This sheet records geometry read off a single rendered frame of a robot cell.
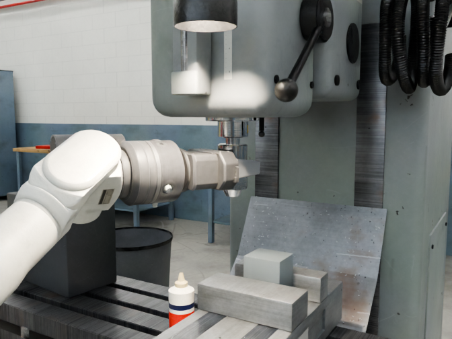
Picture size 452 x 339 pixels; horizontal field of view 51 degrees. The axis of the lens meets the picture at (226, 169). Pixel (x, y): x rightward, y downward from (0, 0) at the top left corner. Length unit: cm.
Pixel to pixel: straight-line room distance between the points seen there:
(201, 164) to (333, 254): 47
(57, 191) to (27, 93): 757
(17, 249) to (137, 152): 20
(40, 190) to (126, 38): 611
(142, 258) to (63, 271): 162
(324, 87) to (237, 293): 35
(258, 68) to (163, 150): 17
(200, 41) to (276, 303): 36
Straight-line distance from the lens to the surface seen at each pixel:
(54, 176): 55
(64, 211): 55
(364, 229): 104
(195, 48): 63
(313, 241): 106
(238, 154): 72
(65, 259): 98
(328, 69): 79
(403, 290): 109
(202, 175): 66
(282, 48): 66
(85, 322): 89
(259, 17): 63
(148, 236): 299
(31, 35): 807
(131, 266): 260
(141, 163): 62
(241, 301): 68
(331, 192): 108
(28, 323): 98
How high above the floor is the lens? 131
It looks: 6 degrees down
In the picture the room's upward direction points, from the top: straight up
